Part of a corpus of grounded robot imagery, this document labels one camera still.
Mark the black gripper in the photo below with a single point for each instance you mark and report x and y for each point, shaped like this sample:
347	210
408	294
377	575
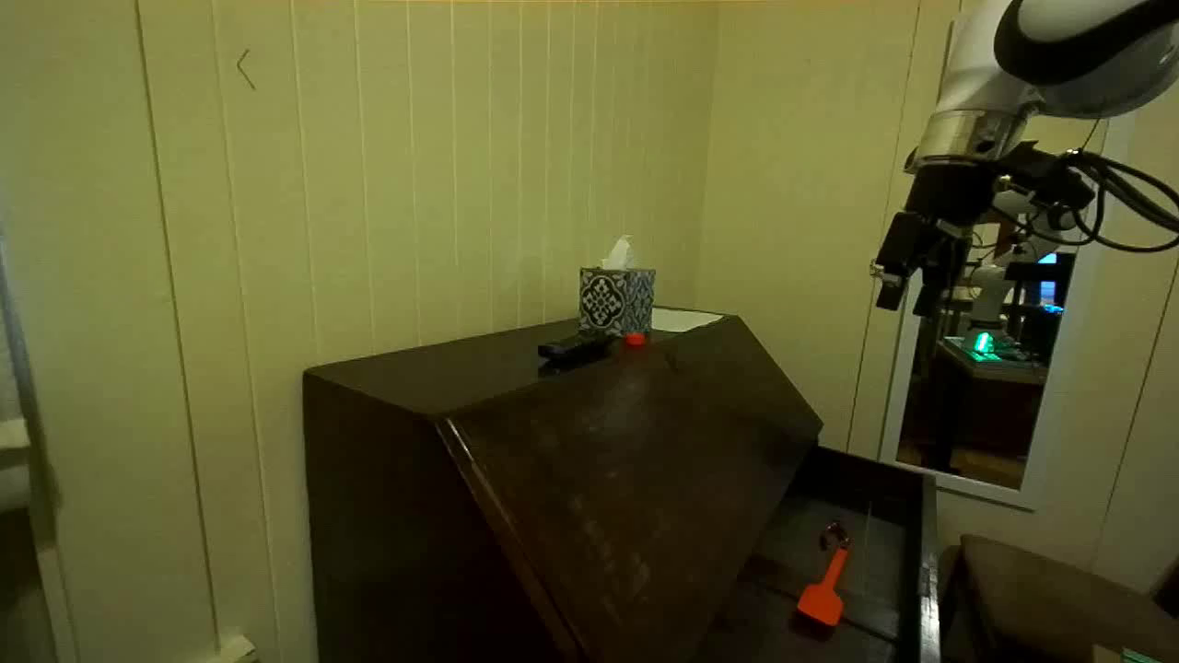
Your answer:
940	204

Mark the orange disc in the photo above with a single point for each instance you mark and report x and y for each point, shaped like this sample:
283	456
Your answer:
634	340

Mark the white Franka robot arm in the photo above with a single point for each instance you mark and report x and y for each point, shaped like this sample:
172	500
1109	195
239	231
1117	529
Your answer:
983	60

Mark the white framed window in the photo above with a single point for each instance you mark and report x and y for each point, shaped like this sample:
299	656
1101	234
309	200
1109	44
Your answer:
983	405

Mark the dark open desk drawer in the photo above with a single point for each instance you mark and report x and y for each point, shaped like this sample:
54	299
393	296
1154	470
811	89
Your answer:
880	518

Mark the white paper sheet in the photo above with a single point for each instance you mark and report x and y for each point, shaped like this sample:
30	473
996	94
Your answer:
685	318

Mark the white tissue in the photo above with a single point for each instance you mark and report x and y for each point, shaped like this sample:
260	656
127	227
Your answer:
622	252

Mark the patterned tissue box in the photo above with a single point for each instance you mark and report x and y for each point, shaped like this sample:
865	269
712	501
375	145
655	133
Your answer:
618	299

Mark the orange brush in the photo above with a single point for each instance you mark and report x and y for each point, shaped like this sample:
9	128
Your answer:
822	597

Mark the black remote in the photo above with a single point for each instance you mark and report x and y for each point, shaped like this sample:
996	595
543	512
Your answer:
576	348

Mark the dark wooden stool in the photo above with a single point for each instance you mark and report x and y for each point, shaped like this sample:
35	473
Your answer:
1055	610

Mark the dark wooden slant desk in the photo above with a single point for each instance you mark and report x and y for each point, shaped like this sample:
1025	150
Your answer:
592	490

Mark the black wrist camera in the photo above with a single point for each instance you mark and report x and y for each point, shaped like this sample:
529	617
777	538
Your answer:
1041	188

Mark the white door frame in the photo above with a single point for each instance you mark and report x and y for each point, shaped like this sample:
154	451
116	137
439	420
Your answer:
29	490

